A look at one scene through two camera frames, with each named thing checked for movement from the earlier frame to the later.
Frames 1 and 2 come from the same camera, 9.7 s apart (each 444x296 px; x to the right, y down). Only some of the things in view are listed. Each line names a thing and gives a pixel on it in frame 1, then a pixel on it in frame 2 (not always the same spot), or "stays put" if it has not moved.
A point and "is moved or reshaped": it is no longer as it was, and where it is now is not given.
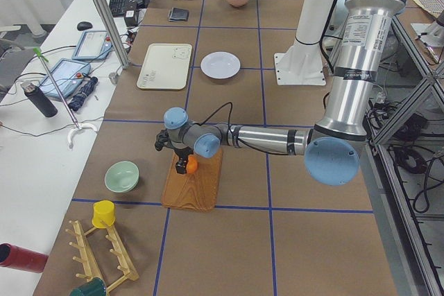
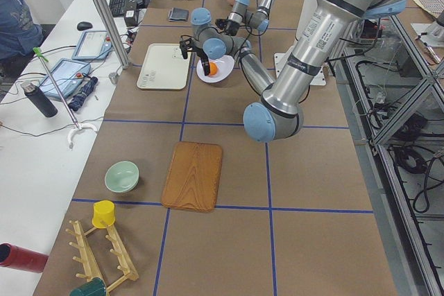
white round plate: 220,64 is moved or reshaped
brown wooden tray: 198,190 stays put
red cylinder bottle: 23,258 stays put
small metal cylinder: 113,77 stays put
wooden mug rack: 91,271 stays put
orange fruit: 192,164 to 214,68
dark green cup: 95,287 stays put
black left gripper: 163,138 to 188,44
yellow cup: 103,211 stays put
